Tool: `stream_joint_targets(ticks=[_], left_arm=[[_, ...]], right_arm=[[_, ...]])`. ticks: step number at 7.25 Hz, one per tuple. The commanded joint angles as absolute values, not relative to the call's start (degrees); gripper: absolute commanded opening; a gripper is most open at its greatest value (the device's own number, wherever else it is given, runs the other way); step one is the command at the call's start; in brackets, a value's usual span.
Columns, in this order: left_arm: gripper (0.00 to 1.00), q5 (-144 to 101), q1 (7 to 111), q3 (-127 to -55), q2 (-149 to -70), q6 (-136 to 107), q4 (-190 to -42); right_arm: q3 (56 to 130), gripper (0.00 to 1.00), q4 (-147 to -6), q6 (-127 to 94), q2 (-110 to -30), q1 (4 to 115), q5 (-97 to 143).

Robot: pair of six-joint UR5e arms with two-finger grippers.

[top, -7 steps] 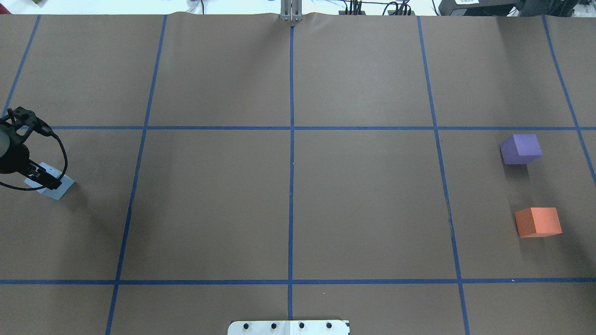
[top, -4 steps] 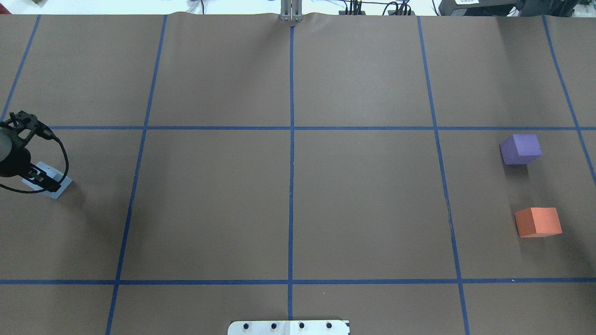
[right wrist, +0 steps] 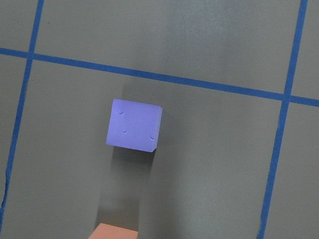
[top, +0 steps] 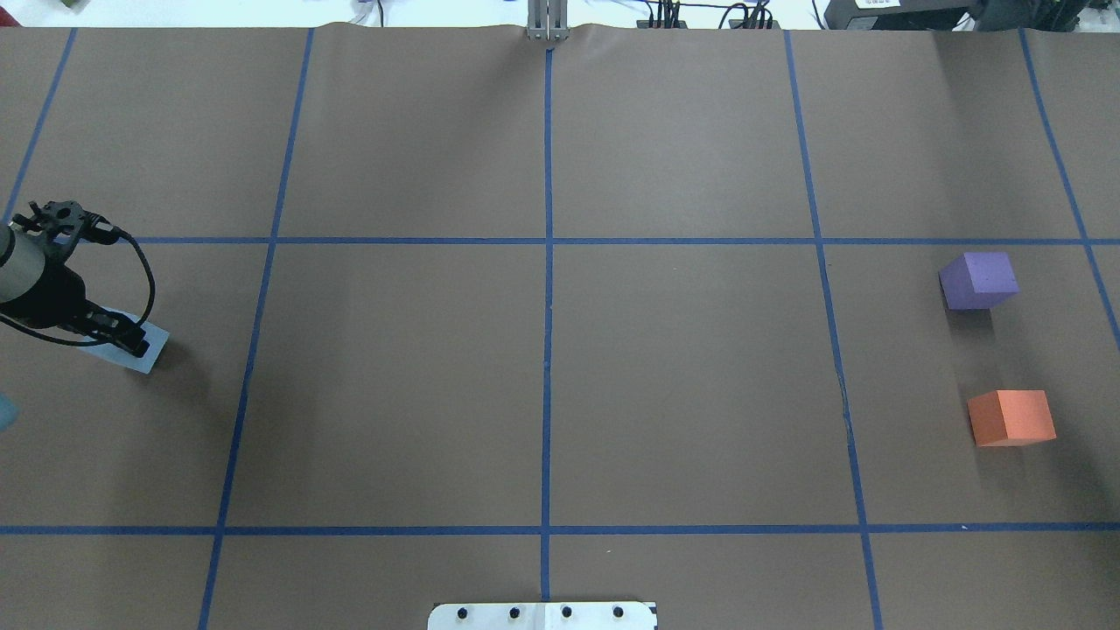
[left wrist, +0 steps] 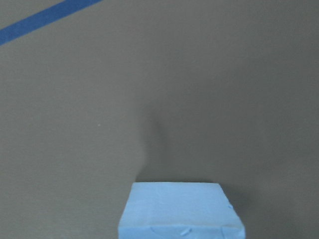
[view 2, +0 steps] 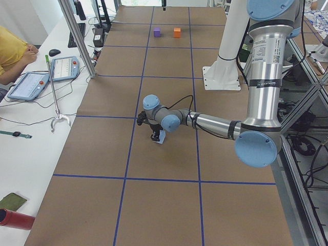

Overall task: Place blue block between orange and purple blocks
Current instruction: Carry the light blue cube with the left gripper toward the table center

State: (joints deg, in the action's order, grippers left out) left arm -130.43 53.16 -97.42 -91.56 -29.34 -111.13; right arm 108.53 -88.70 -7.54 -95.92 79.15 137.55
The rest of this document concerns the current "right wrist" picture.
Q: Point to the purple foam block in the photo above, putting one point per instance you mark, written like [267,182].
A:
[134,125]

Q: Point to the orange foam block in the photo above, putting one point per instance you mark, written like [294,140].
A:
[105,231]

